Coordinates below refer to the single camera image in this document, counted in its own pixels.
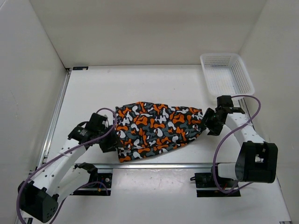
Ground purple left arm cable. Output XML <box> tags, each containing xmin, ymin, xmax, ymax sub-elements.
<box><xmin>16</xmin><ymin>107</ymin><xmax>118</xmax><ymax>222</ymax></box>

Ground aluminium table frame rail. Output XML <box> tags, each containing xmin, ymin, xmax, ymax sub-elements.
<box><xmin>14</xmin><ymin>67</ymin><xmax>292</xmax><ymax>224</ymax></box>

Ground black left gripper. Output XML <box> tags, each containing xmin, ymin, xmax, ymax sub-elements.
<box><xmin>96</xmin><ymin>124</ymin><xmax>124</xmax><ymax>153</ymax></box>

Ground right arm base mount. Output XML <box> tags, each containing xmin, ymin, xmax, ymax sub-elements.
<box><xmin>190</xmin><ymin>173</ymin><xmax>241</xmax><ymax>198</ymax></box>

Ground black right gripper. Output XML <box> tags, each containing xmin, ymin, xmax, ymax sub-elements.
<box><xmin>198</xmin><ymin>107</ymin><xmax>224</xmax><ymax>136</ymax></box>

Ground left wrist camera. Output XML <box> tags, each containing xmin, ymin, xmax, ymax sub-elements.
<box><xmin>103</xmin><ymin>115</ymin><xmax>109</xmax><ymax>127</ymax></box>

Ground white plastic basket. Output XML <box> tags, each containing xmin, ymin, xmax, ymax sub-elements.
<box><xmin>200</xmin><ymin>53</ymin><xmax>255</xmax><ymax>99</ymax></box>

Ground orange camouflage shorts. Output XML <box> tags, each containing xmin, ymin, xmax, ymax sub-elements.
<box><xmin>115</xmin><ymin>102</ymin><xmax>203</xmax><ymax>163</ymax></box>

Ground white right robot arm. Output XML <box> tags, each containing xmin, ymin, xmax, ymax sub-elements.
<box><xmin>202</xmin><ymin>95</ymin><xmax>278</xmax><ymax>187</ymax></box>

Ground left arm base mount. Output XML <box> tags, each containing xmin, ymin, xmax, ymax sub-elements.
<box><xmin>73</xmin><ymin>169</ymin><xmax>113</xmax><ymax>196</ymax></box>

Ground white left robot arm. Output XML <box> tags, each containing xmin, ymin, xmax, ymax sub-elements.
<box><xmin>16</xmin><ymin>112</ymin><xmax>119</xmax><ymax>224</ymax></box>

